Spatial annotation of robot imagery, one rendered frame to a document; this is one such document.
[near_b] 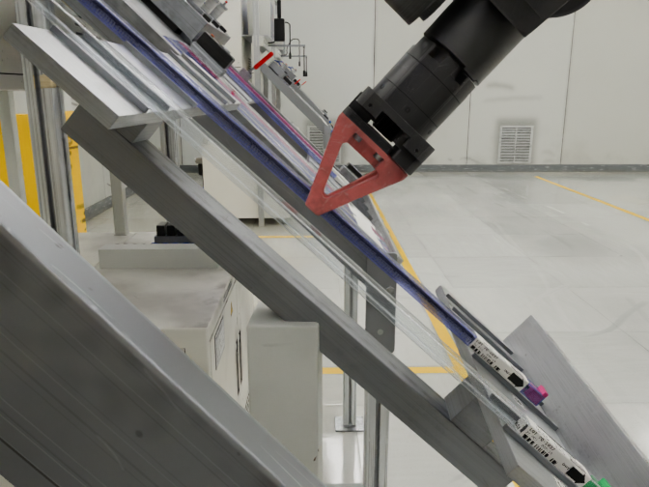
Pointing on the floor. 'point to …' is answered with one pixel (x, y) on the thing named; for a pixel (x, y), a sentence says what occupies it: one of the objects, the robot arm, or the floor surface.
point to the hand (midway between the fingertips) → (319, 201)
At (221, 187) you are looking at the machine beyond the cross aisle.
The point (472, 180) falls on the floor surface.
